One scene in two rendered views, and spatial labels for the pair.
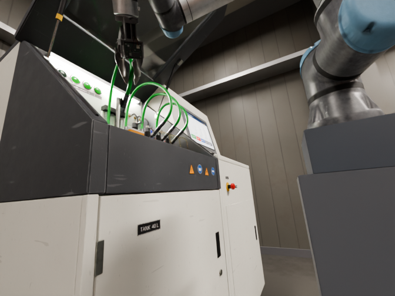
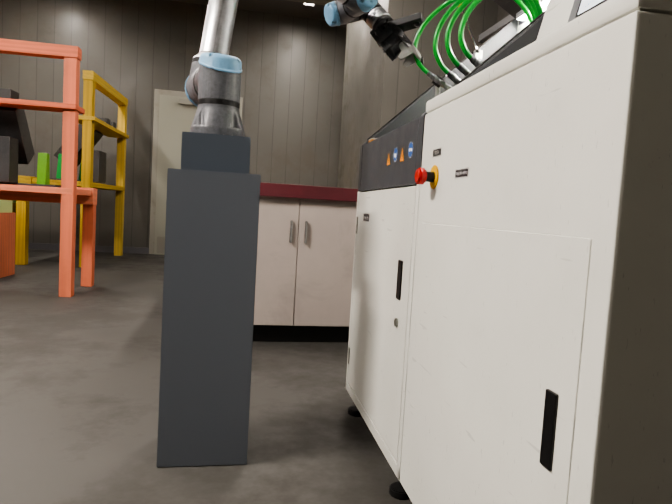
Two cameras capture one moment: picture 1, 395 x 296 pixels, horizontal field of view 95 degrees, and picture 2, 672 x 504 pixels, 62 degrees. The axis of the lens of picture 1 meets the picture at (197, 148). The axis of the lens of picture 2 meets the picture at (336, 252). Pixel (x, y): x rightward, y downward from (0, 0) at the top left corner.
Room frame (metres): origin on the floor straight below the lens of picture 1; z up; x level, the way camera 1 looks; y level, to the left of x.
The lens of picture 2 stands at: (1.89, -1.06, 0.71)
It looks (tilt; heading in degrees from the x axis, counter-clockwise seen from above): 4 degrees down; 142
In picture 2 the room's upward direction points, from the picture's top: 3 degrees clockwise
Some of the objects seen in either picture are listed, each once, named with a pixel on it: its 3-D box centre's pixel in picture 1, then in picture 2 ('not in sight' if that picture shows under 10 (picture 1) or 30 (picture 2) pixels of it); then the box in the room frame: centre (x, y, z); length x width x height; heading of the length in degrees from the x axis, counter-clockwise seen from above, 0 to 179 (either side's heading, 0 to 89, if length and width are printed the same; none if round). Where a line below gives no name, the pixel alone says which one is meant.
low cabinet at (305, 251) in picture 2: not in sight; (369, 255); (-1.04, 1.54, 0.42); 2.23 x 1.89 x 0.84; 63
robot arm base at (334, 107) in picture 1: (338, 113); (218, 120); (0.43, -0.36, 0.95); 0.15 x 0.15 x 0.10
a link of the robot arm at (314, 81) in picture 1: (328, 71); (219, 78); (0.42, -0.36, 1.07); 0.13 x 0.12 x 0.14; 169
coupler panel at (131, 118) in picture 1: (135, 130); not in sight; (1.13, 0.40, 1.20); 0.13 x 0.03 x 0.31; 152
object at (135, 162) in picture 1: (178, 168); (391, 161); (0.68, 0.07, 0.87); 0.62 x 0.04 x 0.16; 152
